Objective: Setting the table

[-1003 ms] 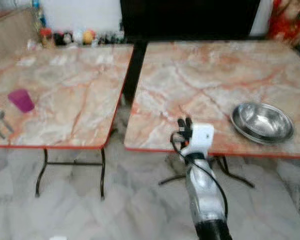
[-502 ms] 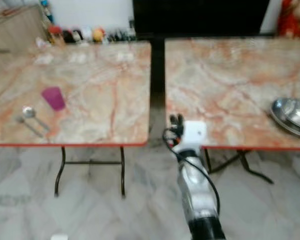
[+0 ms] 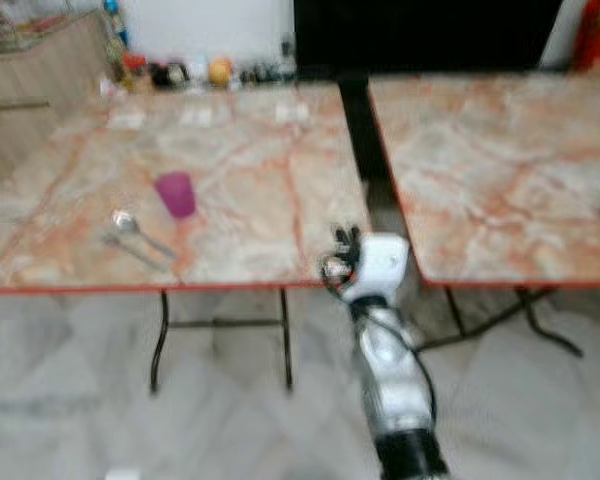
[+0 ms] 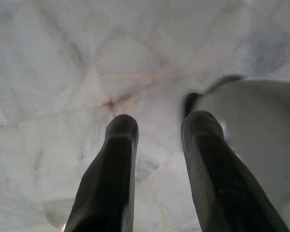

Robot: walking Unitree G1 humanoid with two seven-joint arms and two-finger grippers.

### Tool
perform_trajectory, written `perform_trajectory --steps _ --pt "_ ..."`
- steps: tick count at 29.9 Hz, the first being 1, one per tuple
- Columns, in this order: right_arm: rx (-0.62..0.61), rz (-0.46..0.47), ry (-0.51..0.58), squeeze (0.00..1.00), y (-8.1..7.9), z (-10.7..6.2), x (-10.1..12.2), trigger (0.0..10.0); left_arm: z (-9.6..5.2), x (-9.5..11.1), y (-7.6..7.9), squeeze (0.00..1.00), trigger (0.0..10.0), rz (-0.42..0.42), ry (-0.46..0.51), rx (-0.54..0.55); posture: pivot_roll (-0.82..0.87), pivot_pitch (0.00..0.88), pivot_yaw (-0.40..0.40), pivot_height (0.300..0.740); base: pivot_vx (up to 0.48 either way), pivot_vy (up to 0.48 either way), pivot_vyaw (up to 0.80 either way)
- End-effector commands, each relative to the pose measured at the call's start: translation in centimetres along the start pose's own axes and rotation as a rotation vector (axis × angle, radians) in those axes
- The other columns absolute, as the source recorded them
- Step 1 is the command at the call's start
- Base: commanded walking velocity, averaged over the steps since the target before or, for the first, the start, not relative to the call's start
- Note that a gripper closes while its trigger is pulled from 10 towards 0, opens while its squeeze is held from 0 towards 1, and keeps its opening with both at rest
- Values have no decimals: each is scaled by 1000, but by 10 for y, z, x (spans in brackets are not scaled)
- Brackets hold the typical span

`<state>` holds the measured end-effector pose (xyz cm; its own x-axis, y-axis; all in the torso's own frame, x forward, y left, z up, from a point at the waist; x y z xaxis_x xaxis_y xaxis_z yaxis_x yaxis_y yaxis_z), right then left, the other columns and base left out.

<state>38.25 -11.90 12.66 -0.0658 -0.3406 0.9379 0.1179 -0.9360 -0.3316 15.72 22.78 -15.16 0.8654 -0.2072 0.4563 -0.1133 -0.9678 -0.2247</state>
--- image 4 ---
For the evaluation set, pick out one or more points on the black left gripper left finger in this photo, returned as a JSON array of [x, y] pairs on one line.
[[108, 178]]

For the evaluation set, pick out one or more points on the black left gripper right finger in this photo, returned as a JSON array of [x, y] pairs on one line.
[[222, 174]]

